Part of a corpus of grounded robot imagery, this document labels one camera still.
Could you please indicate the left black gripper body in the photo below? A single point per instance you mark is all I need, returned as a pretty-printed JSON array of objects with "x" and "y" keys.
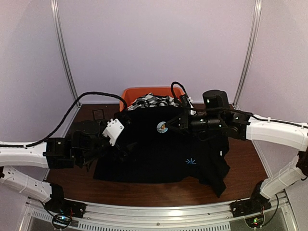
[{"x": 88, "y": 156}]

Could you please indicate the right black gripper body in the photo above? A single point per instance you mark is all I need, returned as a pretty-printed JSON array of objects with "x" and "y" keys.
[{"x": 211, "y": 122}]

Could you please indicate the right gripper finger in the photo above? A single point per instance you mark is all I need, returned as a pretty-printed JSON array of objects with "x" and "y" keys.
[
  {"x": 178, "y": 130},
  {"x": 175, "y": 122}
]

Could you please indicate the round picture brooch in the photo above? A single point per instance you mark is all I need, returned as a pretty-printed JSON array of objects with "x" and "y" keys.
[{"x": 161, "y": 127}]

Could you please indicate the black t-shirt blue logo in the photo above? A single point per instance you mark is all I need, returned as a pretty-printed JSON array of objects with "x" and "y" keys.
[{"x": 166, "y": 158}]

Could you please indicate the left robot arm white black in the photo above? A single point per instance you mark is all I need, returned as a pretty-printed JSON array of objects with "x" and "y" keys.
[{"x": 51, "y": 153}]

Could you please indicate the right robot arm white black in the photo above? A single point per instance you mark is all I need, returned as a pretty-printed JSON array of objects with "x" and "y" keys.
[{"x": 255, "y": 128}]

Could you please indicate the black brooch display tray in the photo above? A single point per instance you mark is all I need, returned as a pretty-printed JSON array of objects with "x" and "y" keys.
[{"x": 98, "y": 114}]

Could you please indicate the black white checkered shirt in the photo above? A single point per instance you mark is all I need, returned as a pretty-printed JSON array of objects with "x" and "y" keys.
[{"x": 149, "y": 101}]

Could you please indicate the orange plastic bin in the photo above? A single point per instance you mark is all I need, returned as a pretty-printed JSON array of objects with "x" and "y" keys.
[{"x": 131, "y": 94}]

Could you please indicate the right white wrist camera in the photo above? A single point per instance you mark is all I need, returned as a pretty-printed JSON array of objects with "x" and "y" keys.
[{"x": 187, "y": 104}]

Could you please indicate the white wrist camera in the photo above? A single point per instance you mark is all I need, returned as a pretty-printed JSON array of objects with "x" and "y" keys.
[
  {"x": 187, "y": 104},
  {"x": 113, "y": 130}
]

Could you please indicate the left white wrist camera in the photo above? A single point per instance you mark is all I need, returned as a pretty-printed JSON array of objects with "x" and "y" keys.
[{"x": 113, "y": 130}]

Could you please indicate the right aluminium corner post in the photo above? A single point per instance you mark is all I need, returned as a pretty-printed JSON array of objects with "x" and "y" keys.
[{"x": 256, "y": 17}]

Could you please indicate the aluminium corner post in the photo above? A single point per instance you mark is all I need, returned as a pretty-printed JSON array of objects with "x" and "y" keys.
[
  {"x": 256, "y": 17},
  {"x": 62, "y": 49}
]

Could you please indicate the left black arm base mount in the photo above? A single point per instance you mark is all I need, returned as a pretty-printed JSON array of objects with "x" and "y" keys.
[{"x": 66, "y": 207}]

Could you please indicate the aluminium front rail frame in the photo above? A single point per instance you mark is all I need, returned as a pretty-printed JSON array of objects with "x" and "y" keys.
[{"x": 210, "y": 217}]

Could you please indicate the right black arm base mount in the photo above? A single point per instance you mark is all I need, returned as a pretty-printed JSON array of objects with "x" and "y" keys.
[{"x": 248, "y": 206}]

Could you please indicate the left aluminium corner post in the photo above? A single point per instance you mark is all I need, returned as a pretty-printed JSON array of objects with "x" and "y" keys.
[{"x": 62, "y": 49}]

